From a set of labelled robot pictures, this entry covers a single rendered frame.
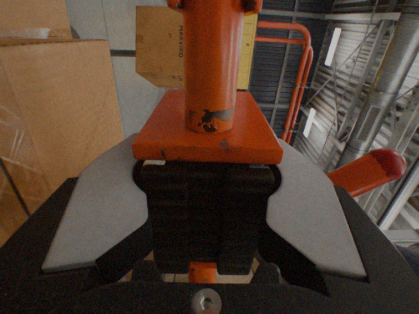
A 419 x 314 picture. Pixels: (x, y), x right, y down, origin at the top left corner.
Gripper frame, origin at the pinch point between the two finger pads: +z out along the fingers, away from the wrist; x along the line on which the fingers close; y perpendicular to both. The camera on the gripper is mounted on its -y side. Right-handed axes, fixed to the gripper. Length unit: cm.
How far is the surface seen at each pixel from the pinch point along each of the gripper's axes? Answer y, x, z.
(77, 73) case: -1.2, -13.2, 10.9
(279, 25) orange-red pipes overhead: -20, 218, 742
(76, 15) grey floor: -11, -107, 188
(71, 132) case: 3.6, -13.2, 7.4
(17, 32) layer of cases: -3, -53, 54
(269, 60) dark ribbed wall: 115, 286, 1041
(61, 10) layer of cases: -10, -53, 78
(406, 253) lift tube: 17.5, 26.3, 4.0
